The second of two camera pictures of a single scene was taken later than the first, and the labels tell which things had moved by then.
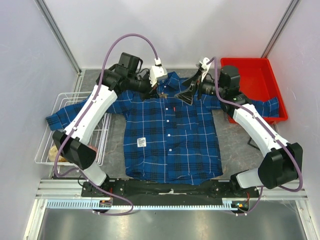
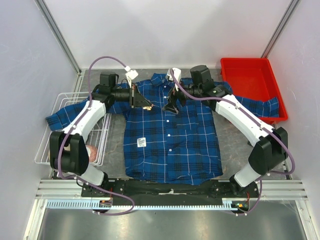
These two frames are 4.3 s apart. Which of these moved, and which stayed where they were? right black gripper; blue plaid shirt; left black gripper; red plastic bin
Moved: right black gripper; left black gripper
Stayed: blue plaid shirt; red plastic bin
